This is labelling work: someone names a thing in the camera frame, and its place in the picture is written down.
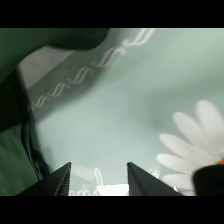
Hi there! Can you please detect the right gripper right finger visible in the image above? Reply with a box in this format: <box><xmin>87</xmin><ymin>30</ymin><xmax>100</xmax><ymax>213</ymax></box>
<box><xmin>126</xmin><ymin>161</ymin><xmax>183</xmax><ymax>197</ymax></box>

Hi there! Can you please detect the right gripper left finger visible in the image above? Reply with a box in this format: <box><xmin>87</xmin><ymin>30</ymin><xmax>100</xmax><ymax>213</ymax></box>
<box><xmin>17</xmin><ymin>161</ymin><xmax>72</xmax><ymax>197</ymax></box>

